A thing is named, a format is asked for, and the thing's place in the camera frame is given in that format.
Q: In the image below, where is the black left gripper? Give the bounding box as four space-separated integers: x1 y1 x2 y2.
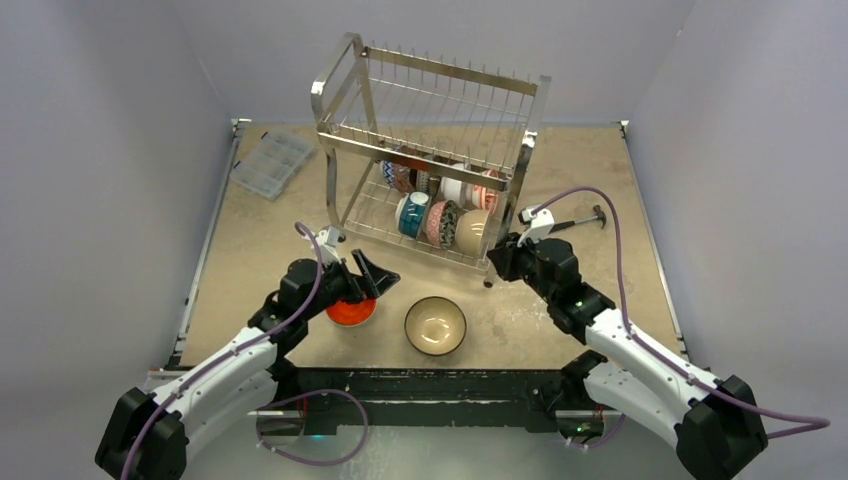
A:
301 250 397 321

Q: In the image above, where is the red orange bowl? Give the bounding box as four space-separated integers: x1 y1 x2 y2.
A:
325 299 377 327

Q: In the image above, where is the tan glossy dark-rimmed bowl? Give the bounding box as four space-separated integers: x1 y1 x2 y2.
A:
404 296 468 357

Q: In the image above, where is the orange floral patterned bowl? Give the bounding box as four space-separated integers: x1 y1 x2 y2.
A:
471 185 498 214

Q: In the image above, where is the black white floral bowl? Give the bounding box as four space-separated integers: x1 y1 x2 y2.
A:
425 200 460 250

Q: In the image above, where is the stainless steel dish rack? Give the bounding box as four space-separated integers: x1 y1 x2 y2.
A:
310 32 551 286

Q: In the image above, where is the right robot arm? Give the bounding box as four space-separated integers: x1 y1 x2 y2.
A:
487 233 768 479

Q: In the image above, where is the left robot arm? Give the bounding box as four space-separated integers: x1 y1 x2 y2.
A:
95 249 400 479

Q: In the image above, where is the clear plastic organizer box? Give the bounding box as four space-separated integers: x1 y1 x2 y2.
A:
229 128 315 201

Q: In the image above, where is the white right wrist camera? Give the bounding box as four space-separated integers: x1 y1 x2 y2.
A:
517 205 555 247

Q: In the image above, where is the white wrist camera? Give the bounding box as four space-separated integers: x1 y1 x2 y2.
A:
517 205 555 247
314 225 342 267

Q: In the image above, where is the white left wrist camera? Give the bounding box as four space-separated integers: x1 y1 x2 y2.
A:
314 225 342 267

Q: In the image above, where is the black handled claw hammer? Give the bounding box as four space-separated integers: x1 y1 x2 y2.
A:
550 205 607 233

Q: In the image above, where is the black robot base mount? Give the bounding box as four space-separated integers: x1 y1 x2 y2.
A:
260 350 607 435

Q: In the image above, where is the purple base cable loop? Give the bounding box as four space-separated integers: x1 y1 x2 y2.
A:
255 388 370 467

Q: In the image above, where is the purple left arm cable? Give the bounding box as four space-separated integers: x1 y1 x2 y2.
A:
119 221 325 480

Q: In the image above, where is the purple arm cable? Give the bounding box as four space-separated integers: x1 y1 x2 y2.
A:
529 186 831 441
119 221 325 480

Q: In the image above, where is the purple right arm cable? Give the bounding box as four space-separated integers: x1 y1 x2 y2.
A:
529 186 831 441

